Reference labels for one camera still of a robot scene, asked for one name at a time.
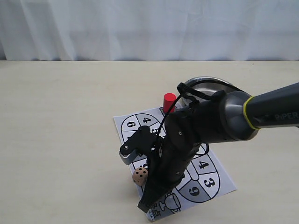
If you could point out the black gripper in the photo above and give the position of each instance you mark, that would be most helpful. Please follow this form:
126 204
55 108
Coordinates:
166 170

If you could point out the stainless steel bowl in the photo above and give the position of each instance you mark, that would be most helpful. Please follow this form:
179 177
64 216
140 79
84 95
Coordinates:
203 88

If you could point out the white curtain backdrop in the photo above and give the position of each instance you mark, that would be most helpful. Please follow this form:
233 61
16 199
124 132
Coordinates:
149 30

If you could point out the red cylinder game piece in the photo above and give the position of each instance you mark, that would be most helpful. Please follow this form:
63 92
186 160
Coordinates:
169 99

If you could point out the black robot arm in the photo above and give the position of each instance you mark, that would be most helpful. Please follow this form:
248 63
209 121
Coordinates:
221 117

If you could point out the printed paper game board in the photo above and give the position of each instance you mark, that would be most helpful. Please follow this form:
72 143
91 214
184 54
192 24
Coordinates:
204 179

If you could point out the wooden die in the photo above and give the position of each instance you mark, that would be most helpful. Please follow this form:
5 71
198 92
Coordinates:
139 176

